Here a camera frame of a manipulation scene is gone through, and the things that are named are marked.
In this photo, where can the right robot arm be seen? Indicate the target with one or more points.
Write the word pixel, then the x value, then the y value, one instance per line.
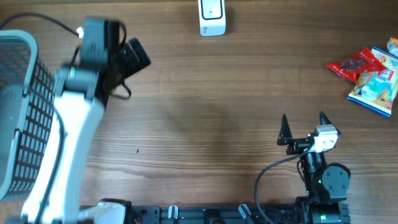
pixel 326 184

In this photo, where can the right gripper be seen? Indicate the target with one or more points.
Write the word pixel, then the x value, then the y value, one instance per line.
pixel 285 138

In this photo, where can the small teal tissue pack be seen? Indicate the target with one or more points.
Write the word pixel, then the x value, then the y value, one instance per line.
pixel 374 88

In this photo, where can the white barcode scanner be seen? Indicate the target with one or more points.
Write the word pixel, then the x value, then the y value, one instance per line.
pixel 212 17

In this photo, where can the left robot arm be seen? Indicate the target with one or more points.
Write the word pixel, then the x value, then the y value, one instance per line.
pixel 80 95

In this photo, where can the small orange box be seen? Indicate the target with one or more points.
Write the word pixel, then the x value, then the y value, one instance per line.
pixel 392 46

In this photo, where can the black mounting rail base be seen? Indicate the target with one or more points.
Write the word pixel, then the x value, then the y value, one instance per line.
pixel 241 214

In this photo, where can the red candy bag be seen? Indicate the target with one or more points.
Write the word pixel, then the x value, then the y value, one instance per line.
pixel 351 67

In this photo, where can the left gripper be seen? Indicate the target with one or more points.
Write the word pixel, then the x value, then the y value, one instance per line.
pixel 143 58

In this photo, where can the cream wet wipes pack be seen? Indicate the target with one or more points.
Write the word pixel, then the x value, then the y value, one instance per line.
pixel 382 105

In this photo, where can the grey plastic shopping basket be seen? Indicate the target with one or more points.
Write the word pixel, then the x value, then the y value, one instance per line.
pixel 26 112

